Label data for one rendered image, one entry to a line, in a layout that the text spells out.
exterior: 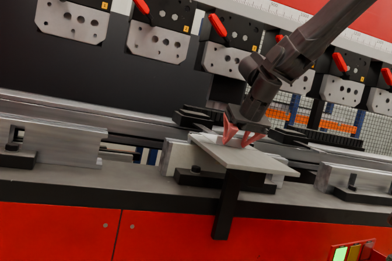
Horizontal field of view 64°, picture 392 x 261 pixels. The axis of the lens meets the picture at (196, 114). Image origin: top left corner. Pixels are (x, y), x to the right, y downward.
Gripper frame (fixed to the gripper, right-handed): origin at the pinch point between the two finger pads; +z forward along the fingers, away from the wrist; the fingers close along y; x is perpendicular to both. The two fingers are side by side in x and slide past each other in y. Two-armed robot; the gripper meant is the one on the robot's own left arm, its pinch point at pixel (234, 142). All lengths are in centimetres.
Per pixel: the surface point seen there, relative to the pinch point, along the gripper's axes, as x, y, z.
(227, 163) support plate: 14.8, 9.1, -6.0
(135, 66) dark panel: -61, 19, 17
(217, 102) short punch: -13.8, 2.0, -2.5
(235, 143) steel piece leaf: -0.7, -1.0, 0.7
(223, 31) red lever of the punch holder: -15.6, 8.5, -21.6
